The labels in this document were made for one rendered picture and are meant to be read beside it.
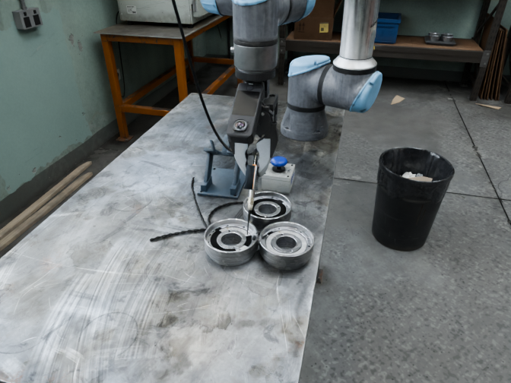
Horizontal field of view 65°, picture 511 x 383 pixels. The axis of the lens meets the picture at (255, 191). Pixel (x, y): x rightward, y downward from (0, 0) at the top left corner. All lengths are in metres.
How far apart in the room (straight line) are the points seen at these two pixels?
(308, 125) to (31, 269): 0.81
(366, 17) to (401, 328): 1.20
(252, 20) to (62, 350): 0.58
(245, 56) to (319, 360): 1.21
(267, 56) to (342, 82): 0.47
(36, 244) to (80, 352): 0.31
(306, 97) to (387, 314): 1.01
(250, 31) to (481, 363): 1.49
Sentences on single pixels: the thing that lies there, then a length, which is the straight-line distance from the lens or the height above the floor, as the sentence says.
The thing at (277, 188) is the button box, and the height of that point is 0.81.
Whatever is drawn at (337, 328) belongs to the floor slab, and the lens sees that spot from 1.73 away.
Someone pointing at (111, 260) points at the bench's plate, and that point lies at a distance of 0.83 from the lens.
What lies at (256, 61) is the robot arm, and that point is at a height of 1.15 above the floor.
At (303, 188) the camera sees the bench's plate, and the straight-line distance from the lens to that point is 1.00.
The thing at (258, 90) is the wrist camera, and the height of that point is 1.10.
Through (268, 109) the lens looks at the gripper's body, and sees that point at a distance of 0.73.
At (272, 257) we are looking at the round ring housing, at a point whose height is 0.83.
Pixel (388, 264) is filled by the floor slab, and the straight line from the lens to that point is 2.05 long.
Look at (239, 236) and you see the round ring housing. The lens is 0.80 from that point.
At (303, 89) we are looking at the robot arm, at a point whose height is 0.96.
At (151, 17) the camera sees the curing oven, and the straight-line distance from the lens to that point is 3.06.
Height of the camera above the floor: 1.33
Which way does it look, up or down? 33 degrees down
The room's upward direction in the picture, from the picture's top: straight up
